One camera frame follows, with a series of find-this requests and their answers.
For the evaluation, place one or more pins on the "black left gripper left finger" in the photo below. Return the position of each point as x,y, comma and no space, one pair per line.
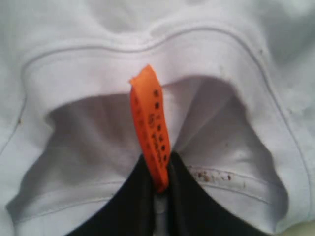
130,212

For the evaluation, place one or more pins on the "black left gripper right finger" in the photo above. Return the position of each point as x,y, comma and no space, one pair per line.
192,212

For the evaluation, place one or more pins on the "orange neck label tag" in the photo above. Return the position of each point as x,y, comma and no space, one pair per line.
146,101

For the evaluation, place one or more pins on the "white t-shirt red lettering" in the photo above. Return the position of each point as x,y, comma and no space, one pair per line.
238,79

